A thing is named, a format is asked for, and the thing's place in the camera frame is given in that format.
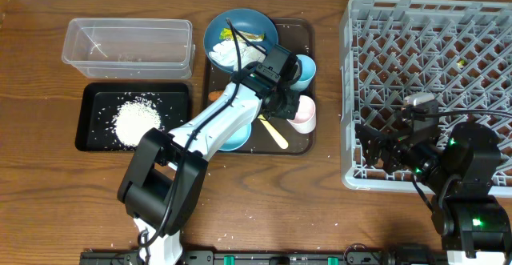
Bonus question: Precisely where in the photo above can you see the grey dishwasher rack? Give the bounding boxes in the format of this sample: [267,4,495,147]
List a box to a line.
[339,0,511,197]

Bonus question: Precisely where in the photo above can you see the white rice pile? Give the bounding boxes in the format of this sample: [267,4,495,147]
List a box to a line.
[112,97,162,147]

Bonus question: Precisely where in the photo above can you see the black right cable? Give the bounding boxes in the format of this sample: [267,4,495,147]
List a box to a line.
[410,108,512,120]

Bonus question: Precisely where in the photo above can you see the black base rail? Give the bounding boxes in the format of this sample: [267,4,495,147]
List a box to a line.
[78,248,449,265]

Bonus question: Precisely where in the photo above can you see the brown serving tray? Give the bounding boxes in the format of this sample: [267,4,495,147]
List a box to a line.
[202,18,315,155]

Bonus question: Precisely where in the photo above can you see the light blue cup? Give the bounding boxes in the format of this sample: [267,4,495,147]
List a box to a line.
[290,54,317,91]

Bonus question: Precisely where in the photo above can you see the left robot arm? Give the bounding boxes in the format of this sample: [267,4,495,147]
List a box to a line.
[117,45,302,264]

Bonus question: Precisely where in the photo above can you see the black cable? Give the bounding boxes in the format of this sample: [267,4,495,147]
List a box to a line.
[410,108,512,120]
[138,17,269,265]

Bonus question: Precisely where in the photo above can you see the black waste tray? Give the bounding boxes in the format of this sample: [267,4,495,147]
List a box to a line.
[75,82,190,151]

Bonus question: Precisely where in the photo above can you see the clear plastic bin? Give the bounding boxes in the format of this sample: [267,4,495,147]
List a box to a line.
[62,18,195,79]

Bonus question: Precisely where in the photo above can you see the light blue bowl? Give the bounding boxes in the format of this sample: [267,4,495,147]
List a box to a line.
[219,123,252,151]

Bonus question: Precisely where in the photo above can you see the yellow plastic spoon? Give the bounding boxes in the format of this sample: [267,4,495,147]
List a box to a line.
[258,114,289,149]

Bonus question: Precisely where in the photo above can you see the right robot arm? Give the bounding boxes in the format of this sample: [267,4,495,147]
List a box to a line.
[355,104,511,264]

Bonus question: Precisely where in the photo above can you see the yellow snack wrapper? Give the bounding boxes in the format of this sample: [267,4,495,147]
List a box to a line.
[219,28,265,42]

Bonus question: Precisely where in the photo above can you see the white tissue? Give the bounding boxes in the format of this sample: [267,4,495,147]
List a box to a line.
[208,40,266,72]

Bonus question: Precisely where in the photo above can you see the black left cable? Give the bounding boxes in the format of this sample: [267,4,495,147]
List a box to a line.
[138,17,269,265]

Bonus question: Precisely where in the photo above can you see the orange carrot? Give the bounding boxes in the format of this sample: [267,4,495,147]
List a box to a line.
[208,90,223,102]

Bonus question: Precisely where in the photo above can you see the dark blue plate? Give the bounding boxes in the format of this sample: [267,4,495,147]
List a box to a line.
[203,8,278,74]

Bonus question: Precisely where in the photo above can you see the pink cup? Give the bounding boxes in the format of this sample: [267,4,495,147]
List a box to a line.
[288,95,316,134]

